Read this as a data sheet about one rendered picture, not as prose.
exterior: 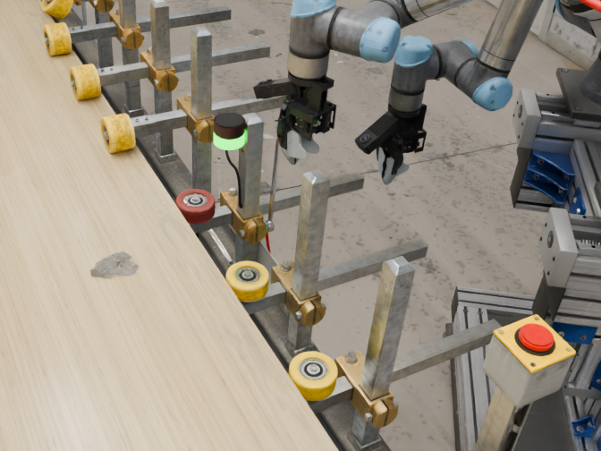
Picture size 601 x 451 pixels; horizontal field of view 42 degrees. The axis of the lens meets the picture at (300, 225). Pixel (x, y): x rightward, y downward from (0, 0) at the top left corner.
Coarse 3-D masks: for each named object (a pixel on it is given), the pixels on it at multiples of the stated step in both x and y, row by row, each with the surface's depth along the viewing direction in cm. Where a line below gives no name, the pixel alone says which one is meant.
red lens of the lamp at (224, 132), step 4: (244, 120) 148; (216, 124) 146; (244, 124) 147; (216, 128) 146; (220, 128) 146; (224, 128) 145; (228, 128) 145; (232, 128) 146; (236, 128) 146; (240, 128) 146; (244, 128) 148; (216, 132) 147; (220, 132) 146; (224, 132) 146; (228, 132) 146; (232, 132) 146; (236, 132) 146; (240, 132) 147; (220, 136) 147; (224, 136) 146; (228, 136) 146; (232, 136) 146; (236, 136) 147; (240, 136) 147
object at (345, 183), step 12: (336, 180) 178; (348, 180) 178; (360, 180) 179; (276, 192) 172; (288, 192) 173; (300, 192) 173; (336, 192) 178; (264, 204) 169; (276, 204) 170; (288, 204) 172; (216, 216) 164; (228, 216) 166; (192, 228) 162; (204, 228) 164
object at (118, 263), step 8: (112, 256) 144; (120, 256) 144; (128, 256) 145; (96, 264) 143; (104, 264) 142; (112, 264) 142; (120, 264) 142; (128, 264) 142; (136, 264) 144; (96, 272) 141; (104, 272) 141; (112, 272) 141; (120, 272) 142; (128, 272) 142
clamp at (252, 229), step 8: (224, 192) 169; (224, 200) 168; (232, 200) 167; (232, 208) 165; (232, 216) 166; (240, 216) 163; (232, 224) 167; (240, 224) 163; (248, 224) 162; (256, 224) 162; (240, 232) 162; (248, 232) 161; (256, 232) 162; (264, 232) 163; (248, 240) 163; (256, 240) 164
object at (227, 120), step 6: (222, 114) 149; (228, 114) 149; (234, 114) 149; (216, 120) 147; (222, 120) 147; (228, 120) 147; (234, 120) 148; (240, 120) 148; (222, 126) 146; (228, 126) 146; (234, 126) 146; (222, 138) 147; (246, 144) 151; (240, 150) 154; (228, 156) 152; (234, 168) 155; (240, 180) 157; (240, 186) 158; (240, 192) 159; (240, 198) 160; (240, 204) 161
